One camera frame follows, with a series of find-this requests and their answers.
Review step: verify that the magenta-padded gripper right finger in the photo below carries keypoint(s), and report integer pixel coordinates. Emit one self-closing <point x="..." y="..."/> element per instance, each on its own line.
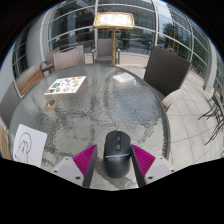
<point x="156" y="168"/>

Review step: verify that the white printed mouse pad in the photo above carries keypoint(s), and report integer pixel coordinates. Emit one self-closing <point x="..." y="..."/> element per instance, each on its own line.
<point x="31" y="146"/>

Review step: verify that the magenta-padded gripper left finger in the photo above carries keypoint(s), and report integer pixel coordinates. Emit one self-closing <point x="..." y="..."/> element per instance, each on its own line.
<point x="71" y="168"/>

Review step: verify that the golden menu stand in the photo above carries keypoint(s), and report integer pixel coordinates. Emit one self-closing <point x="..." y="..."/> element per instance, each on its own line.
<point x="114" y="20"/>

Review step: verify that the dark metal folding furniture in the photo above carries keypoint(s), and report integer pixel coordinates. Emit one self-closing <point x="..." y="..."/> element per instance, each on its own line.
<point x="215" y="113"/>

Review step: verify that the brown tape roll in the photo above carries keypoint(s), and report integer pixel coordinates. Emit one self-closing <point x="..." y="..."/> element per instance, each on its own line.
<point x="46" y="106"/>

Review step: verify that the colourful picture sheet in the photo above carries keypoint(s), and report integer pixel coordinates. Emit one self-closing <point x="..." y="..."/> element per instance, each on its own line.
<point x="66" y="85"/>

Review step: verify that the brown wicker chair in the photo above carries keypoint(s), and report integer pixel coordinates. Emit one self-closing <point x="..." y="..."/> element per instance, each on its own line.
<point x="105" y="48"/>
<point x="50" y="59"/>
<point x="166" y="71"/>
<point x="68" y="57"/>
<point x="8" y="103"/>

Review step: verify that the black computer mouse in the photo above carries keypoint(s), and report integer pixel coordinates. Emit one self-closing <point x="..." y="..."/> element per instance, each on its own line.
<point x="116" y="156"/>

